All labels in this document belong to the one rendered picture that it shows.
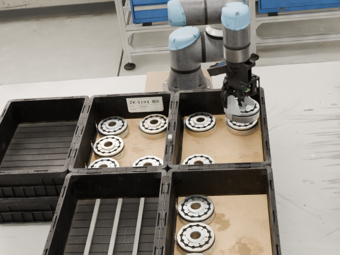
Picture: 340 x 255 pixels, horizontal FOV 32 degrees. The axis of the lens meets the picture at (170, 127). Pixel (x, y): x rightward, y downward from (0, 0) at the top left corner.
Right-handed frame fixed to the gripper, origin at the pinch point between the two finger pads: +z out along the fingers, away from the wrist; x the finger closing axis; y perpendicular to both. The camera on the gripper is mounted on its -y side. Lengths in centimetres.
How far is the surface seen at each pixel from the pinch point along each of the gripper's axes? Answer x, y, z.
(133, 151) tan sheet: -21.9, -26.1, 16.2
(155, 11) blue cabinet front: 104, -169, 61
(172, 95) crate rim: -0.7, -28.3, 6.2
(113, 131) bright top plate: -22.0, -36.3, 13.3
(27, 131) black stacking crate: -40, -64, 16
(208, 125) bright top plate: 1.7, -14.1, 13.4
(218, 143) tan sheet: -0.8, -7.2, 16.2
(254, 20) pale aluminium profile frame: 147, -124, 71
